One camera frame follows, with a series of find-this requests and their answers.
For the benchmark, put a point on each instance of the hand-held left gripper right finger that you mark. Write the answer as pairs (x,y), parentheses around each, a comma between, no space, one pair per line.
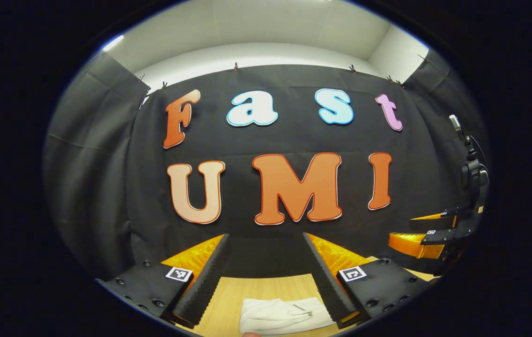
(327,285)

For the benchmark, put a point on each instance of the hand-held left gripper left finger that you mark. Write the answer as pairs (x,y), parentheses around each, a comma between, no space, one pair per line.
(210,285)

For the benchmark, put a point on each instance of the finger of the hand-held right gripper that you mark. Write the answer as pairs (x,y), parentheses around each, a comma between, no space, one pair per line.
(430,224)
(437,238)

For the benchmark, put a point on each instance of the white jeans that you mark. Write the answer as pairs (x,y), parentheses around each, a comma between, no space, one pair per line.
(270,316)

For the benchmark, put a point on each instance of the ceiling light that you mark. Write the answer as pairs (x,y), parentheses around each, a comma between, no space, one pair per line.
(113,42)

